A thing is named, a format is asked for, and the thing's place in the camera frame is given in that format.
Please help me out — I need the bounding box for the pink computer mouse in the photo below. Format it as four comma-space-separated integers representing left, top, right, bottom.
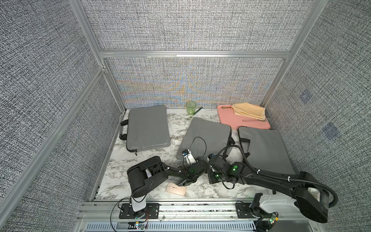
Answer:
166, 183, 186, 196

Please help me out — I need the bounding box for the grey laptop bag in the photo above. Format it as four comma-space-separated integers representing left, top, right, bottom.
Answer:
176, 118, 235, 160
119, 105, 171, 153
238, 127, 295, 174

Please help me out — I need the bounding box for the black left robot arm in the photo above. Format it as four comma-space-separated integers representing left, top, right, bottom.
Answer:
127, 156, 209, 212

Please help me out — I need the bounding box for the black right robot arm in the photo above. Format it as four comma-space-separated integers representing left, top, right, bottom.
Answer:
208, 154, 338, 223

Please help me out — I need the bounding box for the pink tray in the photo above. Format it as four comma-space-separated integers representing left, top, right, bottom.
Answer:
217, 105, 271, 129

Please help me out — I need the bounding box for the green plastic cup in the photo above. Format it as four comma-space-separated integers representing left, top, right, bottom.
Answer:
185, 101, 197, 115

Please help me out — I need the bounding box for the tan folded cloth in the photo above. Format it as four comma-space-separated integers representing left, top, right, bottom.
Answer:
231, 102, 266, 121

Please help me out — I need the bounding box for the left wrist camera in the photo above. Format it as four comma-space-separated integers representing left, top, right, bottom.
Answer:
182, 149, 197, 165

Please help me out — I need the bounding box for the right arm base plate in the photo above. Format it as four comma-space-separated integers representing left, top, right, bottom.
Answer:
235, 201, 259, 219

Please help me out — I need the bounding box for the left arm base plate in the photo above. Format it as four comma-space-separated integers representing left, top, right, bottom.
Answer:
119, 203, 160, 220

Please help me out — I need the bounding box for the aluminium front rail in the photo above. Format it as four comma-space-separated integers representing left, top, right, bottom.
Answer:
73, 200, 324, 232

